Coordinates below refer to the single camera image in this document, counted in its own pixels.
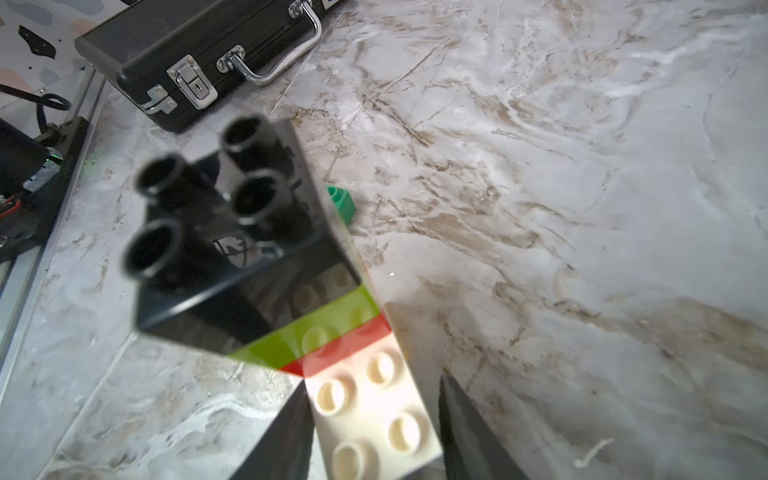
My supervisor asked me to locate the dark green long lego brick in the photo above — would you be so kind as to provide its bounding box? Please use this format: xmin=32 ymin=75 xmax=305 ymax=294
xmin=327 ymin=185 xmax=357 ymax=226

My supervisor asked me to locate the lime green lego brick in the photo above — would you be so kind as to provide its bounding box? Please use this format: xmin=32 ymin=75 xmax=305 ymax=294
xmin=228 ymin=285 xmax=381 ymax=376

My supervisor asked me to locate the aluminium front rail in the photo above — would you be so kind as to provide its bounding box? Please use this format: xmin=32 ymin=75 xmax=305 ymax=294
xmin=1 ymin=67 xmax=108 ymax=389

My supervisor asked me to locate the black case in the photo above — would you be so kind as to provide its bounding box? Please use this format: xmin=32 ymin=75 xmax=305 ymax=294
xmin=75 ymin=0 xmax=336 ymax=133

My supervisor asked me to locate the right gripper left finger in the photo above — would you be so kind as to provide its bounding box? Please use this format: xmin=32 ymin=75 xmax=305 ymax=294
xmin=229 ymin=381 xmax=315 ymax=480

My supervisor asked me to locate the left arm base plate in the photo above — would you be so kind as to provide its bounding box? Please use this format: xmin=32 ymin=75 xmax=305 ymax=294
xmin=1 ymin=117 xmax=90 ymax=262

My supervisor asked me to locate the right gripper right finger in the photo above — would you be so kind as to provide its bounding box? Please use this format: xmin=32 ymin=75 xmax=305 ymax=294
xmin=438 ymin=374 xmax=528 ymax=480

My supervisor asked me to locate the red lego brick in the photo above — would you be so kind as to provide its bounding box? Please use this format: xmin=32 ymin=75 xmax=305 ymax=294
xmin=278 ymin=313 xmax=392 ymax=378

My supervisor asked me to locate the white long lego brick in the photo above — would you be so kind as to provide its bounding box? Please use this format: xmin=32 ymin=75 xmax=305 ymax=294
xmin=305 ymin=333 xmax=443 ymax=480

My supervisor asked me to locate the black small lego brick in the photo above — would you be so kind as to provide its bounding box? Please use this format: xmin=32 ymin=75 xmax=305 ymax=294
xmin=123 ymin=115 xmax=370 ymax=356

